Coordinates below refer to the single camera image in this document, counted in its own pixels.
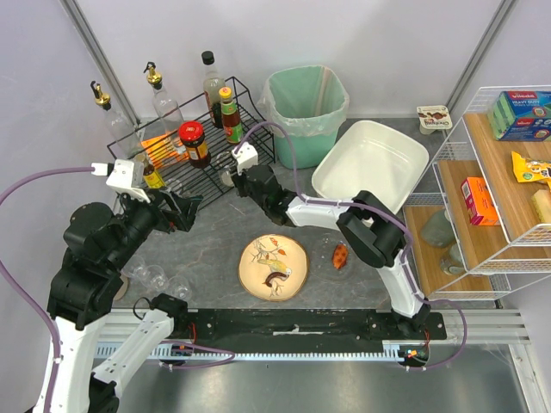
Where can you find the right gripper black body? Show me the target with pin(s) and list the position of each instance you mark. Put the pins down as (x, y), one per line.
(244, 182)

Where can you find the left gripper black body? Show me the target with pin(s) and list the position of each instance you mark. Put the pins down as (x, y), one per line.
(163, 206)

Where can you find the small yellow label bottle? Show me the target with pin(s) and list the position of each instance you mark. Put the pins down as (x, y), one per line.
(152, 178)

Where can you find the glass jar with rice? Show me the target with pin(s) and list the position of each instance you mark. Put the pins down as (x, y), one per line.
(225, 163)

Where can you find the yellow cap chili sauce bottle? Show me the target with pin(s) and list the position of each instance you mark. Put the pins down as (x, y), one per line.
(230, 116)

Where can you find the red lid sauce jar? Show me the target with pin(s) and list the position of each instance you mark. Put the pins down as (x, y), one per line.
(191, 134)

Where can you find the clear plastic cup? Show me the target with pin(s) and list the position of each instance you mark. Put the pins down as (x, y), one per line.
(155, 278)
(179, 288)
(135, 268)

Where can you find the floral ceramic plate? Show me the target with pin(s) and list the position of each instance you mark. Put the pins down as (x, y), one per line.
(273, 267)

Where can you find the glass oil bottle gold spout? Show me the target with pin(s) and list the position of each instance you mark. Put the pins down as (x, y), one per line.
(165, 105)

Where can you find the clear glass plate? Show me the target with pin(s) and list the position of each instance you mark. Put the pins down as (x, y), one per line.
(321, 265)

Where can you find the dark soy sauce bottle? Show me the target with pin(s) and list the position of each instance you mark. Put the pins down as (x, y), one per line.
(212, 84)

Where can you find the wide glass jar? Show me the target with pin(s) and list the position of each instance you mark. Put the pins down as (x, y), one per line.
(174, 185)

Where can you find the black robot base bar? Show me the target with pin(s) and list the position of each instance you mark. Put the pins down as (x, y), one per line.
(231, 329)

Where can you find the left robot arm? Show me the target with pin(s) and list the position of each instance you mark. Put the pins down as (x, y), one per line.
(99, 245)

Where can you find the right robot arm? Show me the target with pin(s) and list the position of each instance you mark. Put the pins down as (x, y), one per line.
(375, 234)

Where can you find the orange snack packet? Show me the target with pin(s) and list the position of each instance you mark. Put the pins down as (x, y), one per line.
(163, 152)

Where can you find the green trash bin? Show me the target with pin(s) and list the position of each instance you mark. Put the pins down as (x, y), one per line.
(302, 152)

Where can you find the beige pump soap bottle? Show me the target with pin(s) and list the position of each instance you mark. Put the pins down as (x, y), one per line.
(123, 289)

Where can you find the clear trash bag liner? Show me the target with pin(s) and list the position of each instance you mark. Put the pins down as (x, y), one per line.
(306, 100)

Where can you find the orange food piece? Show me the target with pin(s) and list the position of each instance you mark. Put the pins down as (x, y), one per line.
(340, 256)

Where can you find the white plastic basin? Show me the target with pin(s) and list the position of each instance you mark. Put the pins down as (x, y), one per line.
(373, 157)

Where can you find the chocolate pudding cup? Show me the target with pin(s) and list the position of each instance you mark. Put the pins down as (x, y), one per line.
(434, 118)

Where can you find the orange pink box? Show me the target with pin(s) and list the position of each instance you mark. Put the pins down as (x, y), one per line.
(480, 208)

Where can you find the green sponge pack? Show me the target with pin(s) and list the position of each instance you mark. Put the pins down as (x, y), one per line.
(521, 115)

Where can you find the yellow snack bag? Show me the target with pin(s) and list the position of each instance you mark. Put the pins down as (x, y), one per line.
(530, 170)

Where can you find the yellow sponge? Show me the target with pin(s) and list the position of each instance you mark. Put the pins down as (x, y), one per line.
(541, 201)

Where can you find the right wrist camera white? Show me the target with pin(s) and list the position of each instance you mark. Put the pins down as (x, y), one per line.
(245, 156)

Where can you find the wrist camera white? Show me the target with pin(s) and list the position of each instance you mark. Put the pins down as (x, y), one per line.
(124, 177)
(245, 156)

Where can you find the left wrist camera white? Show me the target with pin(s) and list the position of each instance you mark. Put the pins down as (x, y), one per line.
(124, 177)

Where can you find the black wire rack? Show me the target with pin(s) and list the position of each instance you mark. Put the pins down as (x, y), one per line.
(206, 182)

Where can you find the grey cable duct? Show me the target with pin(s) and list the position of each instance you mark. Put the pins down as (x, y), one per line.
(354, 351)

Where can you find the white wire shelf unit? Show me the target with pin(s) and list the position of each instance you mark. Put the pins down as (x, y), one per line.
(484, 232)

